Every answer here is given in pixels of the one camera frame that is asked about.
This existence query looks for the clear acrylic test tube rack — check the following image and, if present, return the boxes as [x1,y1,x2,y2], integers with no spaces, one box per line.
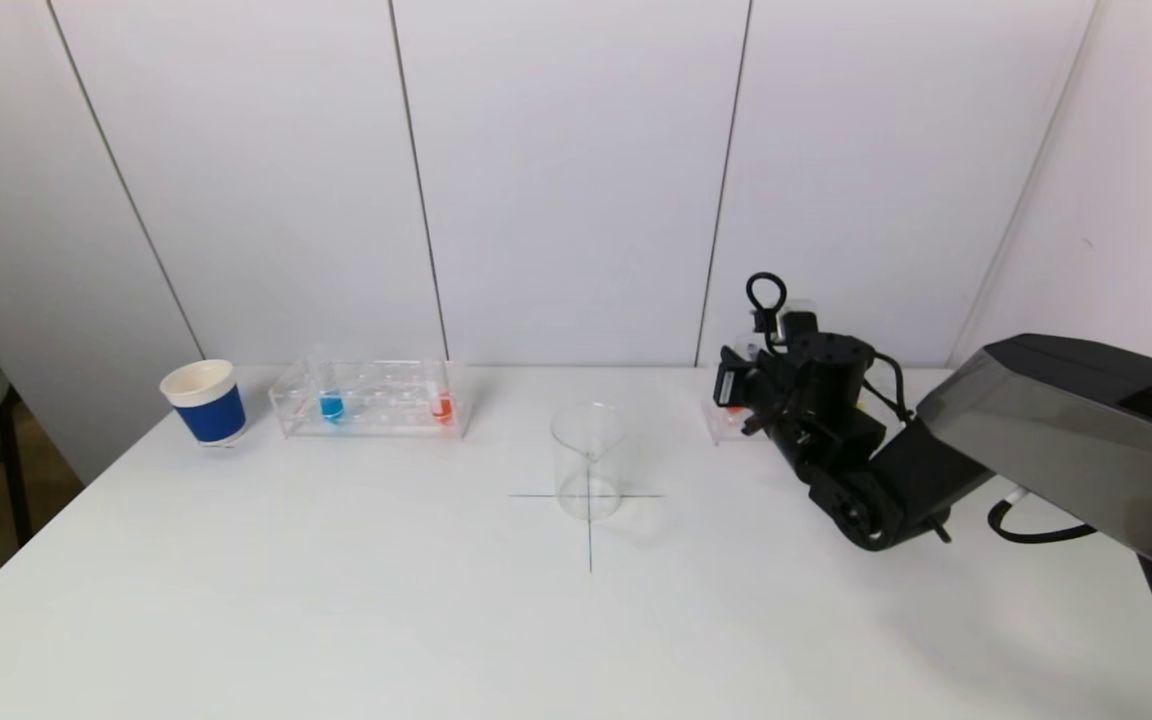
[703,362,912,447]
[271,360,472,440]

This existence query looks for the clear glass beaker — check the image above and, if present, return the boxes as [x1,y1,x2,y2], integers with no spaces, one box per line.
[550,403,627,522]

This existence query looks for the black camera cable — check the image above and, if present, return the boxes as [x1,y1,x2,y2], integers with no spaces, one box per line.
[746,272,912,421]

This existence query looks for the blue pigment test tube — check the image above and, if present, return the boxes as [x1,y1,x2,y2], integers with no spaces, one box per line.
[314,348,348,425]

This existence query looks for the black arm cable white plug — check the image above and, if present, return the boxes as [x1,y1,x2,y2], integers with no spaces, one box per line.
[986,490,1097,546]

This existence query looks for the blue white paper cup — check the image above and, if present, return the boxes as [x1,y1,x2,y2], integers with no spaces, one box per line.
[160,359,248,448]

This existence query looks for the red pigment test tube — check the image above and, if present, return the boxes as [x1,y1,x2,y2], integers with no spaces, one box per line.
[428,352,456,425]
[722,342,765,417]

